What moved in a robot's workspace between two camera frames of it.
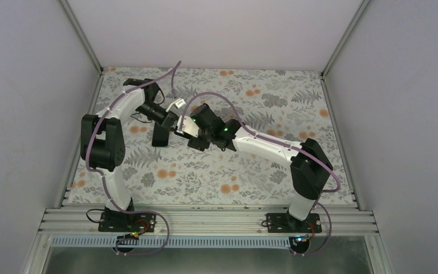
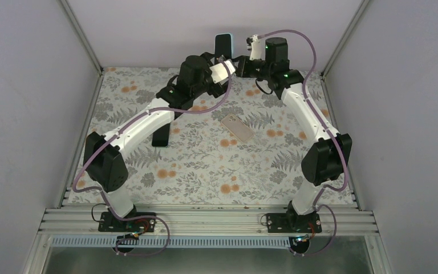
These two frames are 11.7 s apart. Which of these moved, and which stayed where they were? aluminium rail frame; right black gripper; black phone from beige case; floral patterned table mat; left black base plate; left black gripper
Moved: left black gripper; right black gripper
Stayed: left black base plate; aluminium rail frame; black phone from beige case; floral patterned table mat
